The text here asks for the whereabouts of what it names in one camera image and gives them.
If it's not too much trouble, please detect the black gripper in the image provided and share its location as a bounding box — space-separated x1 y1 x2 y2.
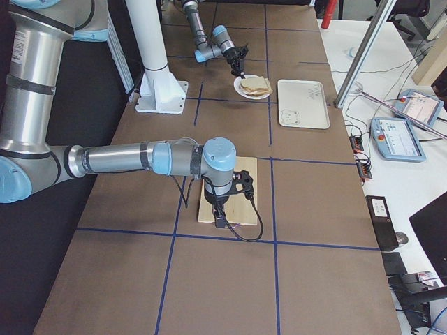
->
205 191 229 228
224 47 245 79

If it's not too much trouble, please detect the white round plate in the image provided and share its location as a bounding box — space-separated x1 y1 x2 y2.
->
233 74 272 100

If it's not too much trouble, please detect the brown bread slice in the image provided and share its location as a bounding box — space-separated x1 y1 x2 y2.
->
240 77 268 93

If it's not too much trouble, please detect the bread slice on plate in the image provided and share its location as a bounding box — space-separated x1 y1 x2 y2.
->
240 77 272 96

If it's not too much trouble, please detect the wooden cutting board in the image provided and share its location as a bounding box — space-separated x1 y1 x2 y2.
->
198 156 258 227

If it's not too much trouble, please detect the cream bear tray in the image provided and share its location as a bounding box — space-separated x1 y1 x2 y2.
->
277 79 330 130

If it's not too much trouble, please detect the red cylinder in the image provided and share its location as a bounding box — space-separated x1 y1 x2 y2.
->
321 0 338 29

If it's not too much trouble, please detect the orange black adapter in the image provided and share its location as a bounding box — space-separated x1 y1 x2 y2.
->
349 135 364 153
356 158 372 181

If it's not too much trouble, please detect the black box with label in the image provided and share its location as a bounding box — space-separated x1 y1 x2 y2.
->
365 195 398 251

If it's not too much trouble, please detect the near teach pendant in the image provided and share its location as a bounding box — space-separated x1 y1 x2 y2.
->
370 117 426 162

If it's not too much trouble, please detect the teach pendant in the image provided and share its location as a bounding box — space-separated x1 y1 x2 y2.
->
395 89 444 127
370 117 426 162

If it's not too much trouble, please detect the far teach pendant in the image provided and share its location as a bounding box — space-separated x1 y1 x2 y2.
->
395 89 444 127

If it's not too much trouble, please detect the black monitor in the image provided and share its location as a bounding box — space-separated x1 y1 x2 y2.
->
409 201 446 283

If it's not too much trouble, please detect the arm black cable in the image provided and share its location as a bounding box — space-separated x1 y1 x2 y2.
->
174 174 264 243

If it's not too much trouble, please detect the white pedestal column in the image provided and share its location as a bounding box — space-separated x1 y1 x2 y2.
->
126 0 189 114

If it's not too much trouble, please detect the aluminium frame post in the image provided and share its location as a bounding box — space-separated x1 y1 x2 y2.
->
335 0 396 109

